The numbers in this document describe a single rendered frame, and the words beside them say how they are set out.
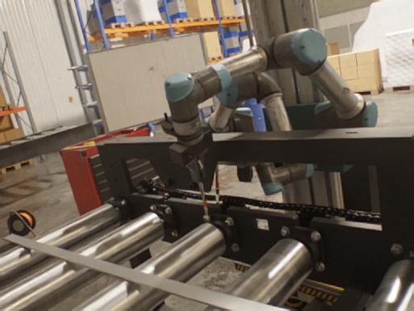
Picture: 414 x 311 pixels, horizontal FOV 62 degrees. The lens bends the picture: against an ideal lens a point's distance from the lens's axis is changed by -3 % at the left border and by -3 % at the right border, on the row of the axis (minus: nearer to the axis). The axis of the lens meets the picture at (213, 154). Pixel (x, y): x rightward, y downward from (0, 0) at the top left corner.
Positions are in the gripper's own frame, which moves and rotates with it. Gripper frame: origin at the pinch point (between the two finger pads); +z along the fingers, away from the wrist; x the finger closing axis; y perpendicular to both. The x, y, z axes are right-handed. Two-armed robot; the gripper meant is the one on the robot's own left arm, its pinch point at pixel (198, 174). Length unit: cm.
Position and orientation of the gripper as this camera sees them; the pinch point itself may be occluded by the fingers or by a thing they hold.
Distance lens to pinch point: 108.0
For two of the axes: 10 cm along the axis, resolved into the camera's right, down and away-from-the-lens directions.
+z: 1.4, 7.9, 5.9
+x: 6.3, -5.3, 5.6
